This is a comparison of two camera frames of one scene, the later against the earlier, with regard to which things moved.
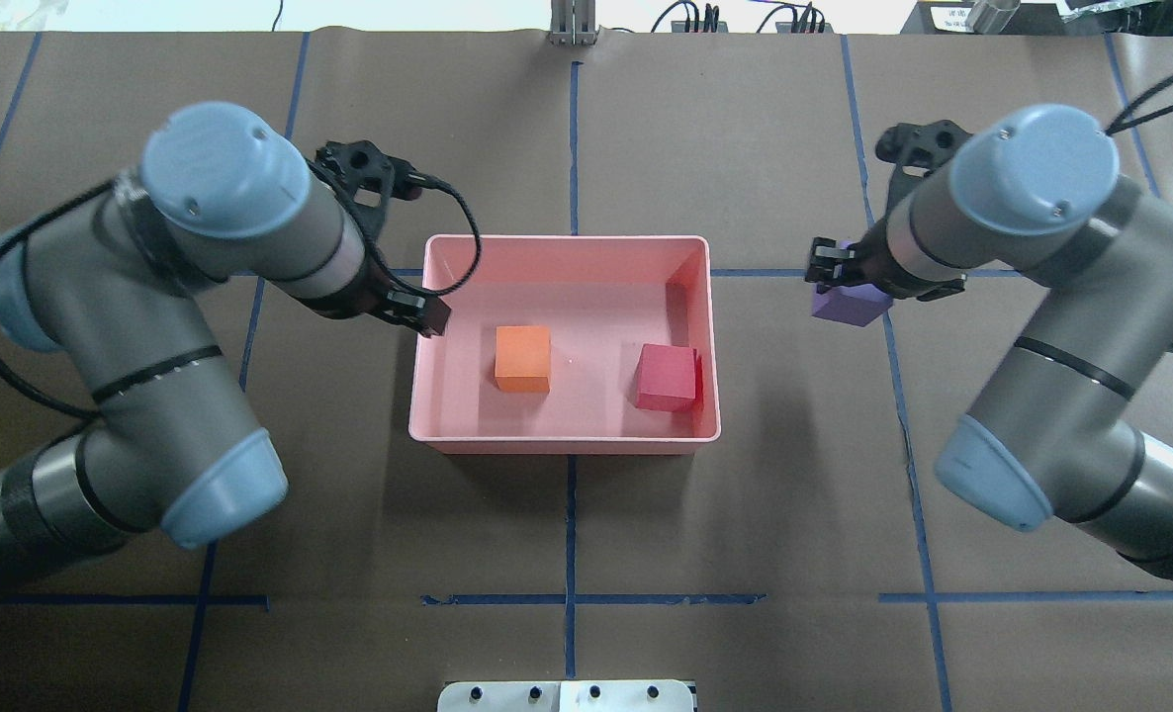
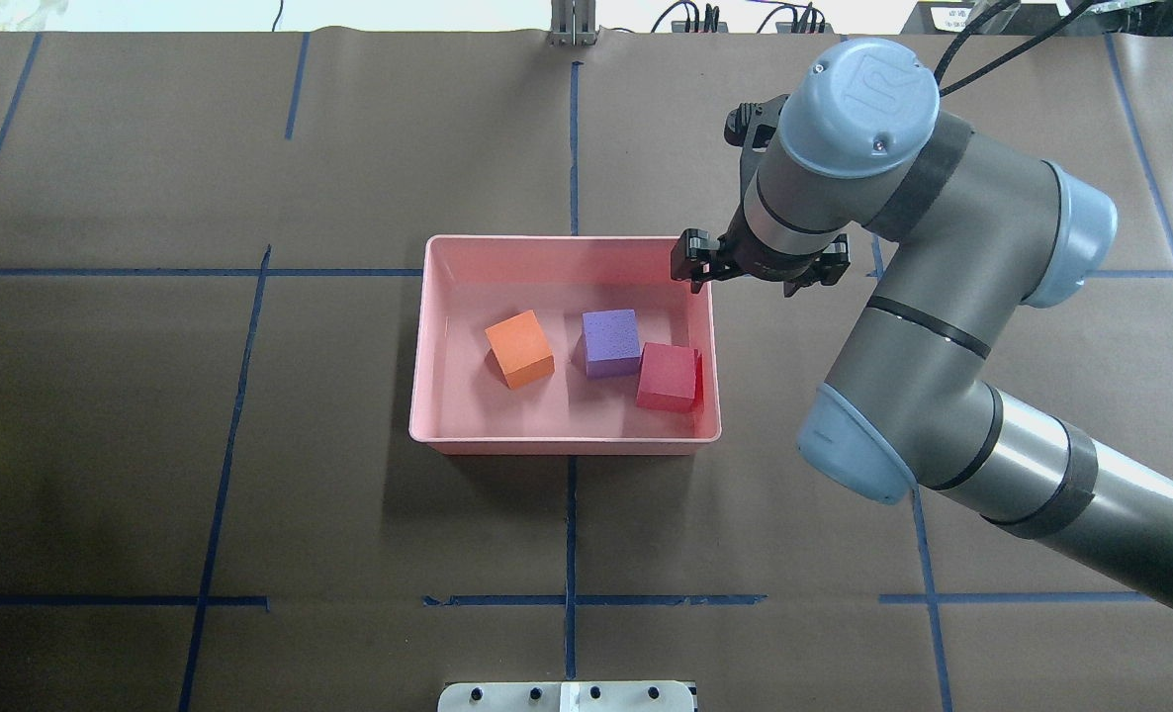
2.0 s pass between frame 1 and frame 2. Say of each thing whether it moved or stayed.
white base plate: stayed
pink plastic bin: stayed
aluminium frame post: stayed
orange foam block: moved
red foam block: stayed
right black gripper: moved
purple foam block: moved
